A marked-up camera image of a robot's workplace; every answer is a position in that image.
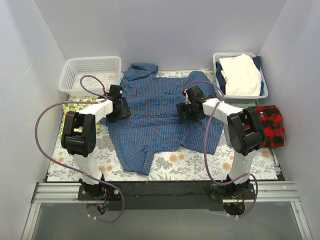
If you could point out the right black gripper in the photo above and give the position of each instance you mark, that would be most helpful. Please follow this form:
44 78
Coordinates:
184 113

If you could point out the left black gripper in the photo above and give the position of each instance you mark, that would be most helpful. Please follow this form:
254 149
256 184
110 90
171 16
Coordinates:
122 109

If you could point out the blue checkered long sleeve shirt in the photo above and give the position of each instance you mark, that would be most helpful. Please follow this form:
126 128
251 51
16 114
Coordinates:
154 124

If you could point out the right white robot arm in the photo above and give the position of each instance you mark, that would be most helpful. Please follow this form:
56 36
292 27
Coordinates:
246 135

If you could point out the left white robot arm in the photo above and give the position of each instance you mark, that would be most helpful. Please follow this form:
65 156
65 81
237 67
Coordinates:
79 136

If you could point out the left white plastic basket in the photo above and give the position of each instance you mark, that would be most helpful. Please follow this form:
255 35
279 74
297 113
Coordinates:
92 73

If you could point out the lemon print folded cloth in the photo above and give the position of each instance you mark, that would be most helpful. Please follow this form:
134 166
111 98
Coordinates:
74 105

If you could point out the floral patterned table mat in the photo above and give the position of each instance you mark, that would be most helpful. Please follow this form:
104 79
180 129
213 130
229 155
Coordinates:
180 165

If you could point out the white folded shirt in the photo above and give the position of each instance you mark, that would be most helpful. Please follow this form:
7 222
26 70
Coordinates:
242 75

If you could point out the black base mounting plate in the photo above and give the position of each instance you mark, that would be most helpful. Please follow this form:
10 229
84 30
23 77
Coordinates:
172 195

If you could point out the navy blue folded shirt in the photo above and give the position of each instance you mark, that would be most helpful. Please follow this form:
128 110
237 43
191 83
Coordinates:
221 75

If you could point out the red black plaid shirt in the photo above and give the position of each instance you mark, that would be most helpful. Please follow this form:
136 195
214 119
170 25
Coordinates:
272 123

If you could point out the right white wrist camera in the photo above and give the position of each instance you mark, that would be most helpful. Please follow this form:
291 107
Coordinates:
184 92

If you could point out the aluminium frame rail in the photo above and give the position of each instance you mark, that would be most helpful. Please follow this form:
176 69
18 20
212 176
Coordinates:
59 192

